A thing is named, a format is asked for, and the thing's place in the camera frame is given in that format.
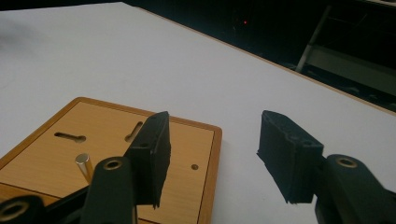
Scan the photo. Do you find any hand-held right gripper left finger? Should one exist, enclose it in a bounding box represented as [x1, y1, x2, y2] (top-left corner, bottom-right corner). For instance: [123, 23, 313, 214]
[124, 111, 172, 209]

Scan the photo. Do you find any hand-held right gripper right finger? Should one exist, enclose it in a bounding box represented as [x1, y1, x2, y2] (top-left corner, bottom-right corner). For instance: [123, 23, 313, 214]
[257, 110, 325, 204]

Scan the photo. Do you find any wooden photo frame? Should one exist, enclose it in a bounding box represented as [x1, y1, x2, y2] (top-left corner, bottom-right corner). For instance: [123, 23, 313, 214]
[0, 96, 223, 224]

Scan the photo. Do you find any metal frame stand peg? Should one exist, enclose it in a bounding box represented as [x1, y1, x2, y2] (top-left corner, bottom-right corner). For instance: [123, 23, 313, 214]
[75, 152, 94, 185]

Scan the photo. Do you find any white metal stand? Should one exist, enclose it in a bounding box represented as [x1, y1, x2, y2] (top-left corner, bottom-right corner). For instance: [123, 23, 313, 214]
[294, 4, 396, 97]

